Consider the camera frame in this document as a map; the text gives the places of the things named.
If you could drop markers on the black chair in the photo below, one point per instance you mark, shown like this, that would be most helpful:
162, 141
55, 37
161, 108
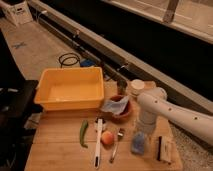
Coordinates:
16, 106

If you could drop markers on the blue sponge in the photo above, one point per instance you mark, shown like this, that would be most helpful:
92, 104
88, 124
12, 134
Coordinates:
137, 144

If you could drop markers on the white lidded jar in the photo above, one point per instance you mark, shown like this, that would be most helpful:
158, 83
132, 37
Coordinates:
136, 87

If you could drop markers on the white cardboard box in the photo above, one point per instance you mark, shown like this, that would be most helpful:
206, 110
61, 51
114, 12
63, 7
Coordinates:
18, 14

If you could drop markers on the brown clay bowl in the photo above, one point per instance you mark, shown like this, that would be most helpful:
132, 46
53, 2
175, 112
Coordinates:
126, 113

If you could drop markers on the metal fork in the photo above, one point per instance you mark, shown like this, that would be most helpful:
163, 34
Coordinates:
120, 135

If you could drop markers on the blue object on floor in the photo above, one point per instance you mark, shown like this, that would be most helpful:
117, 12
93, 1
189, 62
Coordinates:
87, 63

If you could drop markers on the dark glass cup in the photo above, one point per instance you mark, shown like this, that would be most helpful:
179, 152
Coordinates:
121, 87

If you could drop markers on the blue-grey cloth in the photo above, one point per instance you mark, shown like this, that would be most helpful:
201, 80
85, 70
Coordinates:
115, 105

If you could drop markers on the green pepper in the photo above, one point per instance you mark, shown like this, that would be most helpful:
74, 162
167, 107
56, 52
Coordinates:
82, 132

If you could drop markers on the yellow plastic tub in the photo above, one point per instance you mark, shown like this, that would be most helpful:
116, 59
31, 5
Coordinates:
70, 88

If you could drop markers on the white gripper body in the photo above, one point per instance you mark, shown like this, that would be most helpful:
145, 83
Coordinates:
147, 127

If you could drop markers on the orange peach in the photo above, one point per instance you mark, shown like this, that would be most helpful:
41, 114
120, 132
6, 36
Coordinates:
107, 138

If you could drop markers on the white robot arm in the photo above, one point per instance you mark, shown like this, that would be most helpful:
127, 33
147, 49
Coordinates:
153, 103

